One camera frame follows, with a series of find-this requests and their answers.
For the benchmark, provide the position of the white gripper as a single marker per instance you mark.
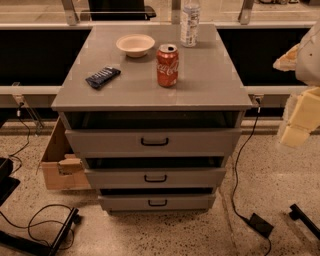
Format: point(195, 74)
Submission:
point(310, 61)

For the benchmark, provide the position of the grey bottom drawer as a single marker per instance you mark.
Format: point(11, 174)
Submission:
point(156, 202)

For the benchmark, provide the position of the grey drawer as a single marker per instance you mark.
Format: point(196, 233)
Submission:
point(153, 142)
point(156, 202)
point(144, 178)

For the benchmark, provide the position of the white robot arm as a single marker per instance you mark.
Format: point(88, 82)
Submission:
point(308, 58)

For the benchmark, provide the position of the grey top drawer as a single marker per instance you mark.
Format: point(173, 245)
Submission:
point(153, 142)

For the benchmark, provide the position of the grey middle drawer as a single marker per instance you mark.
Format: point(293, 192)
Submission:
point(144, 178)

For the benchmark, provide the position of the grey drawer cabinet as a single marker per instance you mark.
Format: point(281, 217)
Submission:
point(208, 94)

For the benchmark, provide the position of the black bar on right floor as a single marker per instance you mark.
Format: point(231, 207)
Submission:
point(297, 214)

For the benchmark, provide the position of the red cola can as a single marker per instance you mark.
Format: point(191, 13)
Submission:
point(167, 58)

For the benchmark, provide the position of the clear plastic water bottle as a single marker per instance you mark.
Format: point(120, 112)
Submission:
point(190, 17)

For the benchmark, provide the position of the cream paper bowl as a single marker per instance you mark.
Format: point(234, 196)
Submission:
point(135, 45)

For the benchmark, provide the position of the dark blue snack packet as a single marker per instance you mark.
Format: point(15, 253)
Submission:
point(99, 79)

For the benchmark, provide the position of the black chair behind railing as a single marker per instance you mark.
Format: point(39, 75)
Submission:
point(118, 10)

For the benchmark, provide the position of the brown cardboard box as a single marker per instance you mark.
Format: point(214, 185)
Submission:
point(62, 170)

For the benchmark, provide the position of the black object at left edge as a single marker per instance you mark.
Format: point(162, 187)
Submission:
point(7, 183)

